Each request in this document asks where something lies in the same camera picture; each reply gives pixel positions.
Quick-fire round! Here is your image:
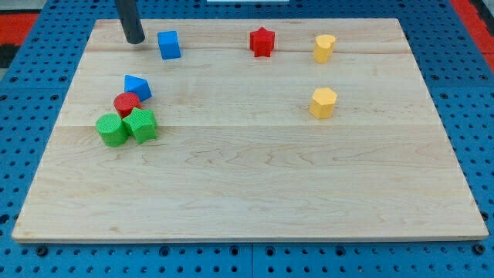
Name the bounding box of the blue cube block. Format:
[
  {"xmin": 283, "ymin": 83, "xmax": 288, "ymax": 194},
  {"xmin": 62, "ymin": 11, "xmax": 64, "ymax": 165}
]
[{"xmin": 157, "ymin": 30, "xmax": 181, "ymax": 59}]

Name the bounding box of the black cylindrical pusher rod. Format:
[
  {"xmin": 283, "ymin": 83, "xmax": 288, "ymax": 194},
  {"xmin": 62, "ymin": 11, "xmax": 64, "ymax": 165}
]
[{"xmin": 115, "ymin": 0, "xmax": 145, "ymax": 44}]

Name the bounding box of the yellow heart block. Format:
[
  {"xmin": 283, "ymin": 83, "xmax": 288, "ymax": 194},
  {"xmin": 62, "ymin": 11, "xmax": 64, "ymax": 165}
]
[{"xmin": 313, "ymin": 35, "xmax": 337, "ymax": 63}]

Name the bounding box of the green star block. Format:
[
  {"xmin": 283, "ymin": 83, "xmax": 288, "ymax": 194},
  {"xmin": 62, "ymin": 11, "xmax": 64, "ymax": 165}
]
[{"xmin": 123, "ymin": 107, "xmax": 158, "ymax": 144}]

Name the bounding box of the light wooden board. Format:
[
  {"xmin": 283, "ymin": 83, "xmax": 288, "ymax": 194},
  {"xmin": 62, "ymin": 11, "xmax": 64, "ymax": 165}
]
[{"xmin": 12, "ymin": 19, "xmax": 489, "ymax": 243}]

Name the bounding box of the red cylinder block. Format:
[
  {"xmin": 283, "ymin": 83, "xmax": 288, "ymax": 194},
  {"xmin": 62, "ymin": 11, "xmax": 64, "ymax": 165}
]
[{"xmin": 113, "ymin": 92, "xmax": 142, "ymax": 118}]

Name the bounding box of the yellow hexagon block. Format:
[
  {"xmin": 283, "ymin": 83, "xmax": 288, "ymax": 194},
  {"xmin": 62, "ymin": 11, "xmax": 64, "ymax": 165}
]
[{"xmin": 309, "ymin": 87, "xmax": 338, "ymax": 119}]

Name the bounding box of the green cylinder block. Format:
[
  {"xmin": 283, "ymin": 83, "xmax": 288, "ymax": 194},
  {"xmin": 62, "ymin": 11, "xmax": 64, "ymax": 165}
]
[{"xmin": 96, "ymin": 114, "xmax": 128, "ymax": 147}]

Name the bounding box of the red star block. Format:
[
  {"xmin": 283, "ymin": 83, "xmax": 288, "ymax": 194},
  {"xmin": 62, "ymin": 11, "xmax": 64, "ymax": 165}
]
[{"xmin": 249, "ymin": 26, "xmax": 276, "ymax": 57}]

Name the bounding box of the blue triangle block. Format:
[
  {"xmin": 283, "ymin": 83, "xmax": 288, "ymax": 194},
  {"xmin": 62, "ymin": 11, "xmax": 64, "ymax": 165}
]
[{"xmin": 123, "ymin": 75, "xmax": 152, "ymax": 102}]

